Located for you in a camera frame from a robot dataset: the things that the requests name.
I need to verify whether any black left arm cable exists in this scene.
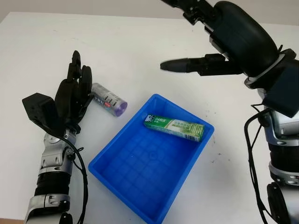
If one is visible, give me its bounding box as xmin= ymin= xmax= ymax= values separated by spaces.
xmin=59 ymin=137 xmax=89 ymax=224

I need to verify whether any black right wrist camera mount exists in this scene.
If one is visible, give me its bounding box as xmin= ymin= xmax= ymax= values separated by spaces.
xmin=261 ymin=63 xmax=299 ymax=119

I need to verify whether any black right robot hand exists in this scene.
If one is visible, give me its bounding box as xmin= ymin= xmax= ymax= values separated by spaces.
xmin=160 ymin=0 xmax=285 ymax=78

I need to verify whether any green toothpaste box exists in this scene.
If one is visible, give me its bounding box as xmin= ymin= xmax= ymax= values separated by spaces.
xmin=142 ymin=113 xmax=206 ymax=142

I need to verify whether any blue plastic tray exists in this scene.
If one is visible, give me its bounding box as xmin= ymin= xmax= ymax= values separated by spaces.
xmin=88 ymin=93 xmax=215 ymax=224

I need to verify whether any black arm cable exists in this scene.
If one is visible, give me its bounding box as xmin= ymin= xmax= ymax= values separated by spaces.
xmin=59 ymin=137 xmax=89 ymax=224
xmin=244 ymin=104 xmax=276 ymax=224

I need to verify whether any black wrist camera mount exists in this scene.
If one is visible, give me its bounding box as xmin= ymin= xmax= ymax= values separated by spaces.
xmin=22 ymin=92 xmax=68 ymax=140
xmin=261 ymin=63 xmax=299 ymax=119

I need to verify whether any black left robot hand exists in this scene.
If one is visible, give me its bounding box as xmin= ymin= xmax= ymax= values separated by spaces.
xmin=55 ymin=50 xmax=93 ymax=134

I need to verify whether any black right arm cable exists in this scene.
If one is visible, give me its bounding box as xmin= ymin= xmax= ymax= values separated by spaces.
xmin=244 ymin=104 xmax=276 ymax=224

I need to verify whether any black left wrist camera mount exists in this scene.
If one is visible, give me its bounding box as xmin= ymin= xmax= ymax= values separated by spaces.
xmin=22 ymin=92 xmax=68 ymax=140

